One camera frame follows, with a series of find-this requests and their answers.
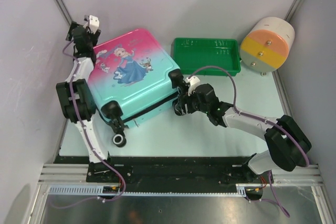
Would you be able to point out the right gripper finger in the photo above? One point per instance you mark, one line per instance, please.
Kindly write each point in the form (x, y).
(183, 93)
(180, 108)

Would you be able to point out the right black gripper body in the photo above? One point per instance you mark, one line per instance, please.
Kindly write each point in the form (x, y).
(193, 105)

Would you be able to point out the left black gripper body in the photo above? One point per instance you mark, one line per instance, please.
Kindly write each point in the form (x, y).
(94, 38)

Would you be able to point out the pink and teal kids suitcase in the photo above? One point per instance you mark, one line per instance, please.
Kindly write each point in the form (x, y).
(132, 81)

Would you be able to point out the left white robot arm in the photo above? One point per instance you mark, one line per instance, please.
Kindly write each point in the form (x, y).
(75, 98)

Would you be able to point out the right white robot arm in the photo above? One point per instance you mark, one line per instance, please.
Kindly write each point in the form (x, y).
(287, 144)

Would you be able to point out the green plastic tray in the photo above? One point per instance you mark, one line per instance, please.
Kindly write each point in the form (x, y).
(191, 54)

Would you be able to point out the white cylinder with orange-yellow face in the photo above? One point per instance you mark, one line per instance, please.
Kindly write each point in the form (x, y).
(267, 45)

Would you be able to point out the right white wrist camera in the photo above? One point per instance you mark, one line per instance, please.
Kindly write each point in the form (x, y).
(192, 82)

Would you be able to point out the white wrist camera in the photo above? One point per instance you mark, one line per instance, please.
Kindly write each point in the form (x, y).
(92, 23)
(192, 82)

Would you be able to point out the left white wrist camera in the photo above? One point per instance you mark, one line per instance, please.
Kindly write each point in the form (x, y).
(92, 23)

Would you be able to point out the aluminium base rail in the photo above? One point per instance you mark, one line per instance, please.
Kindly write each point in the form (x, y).
(169, 176)

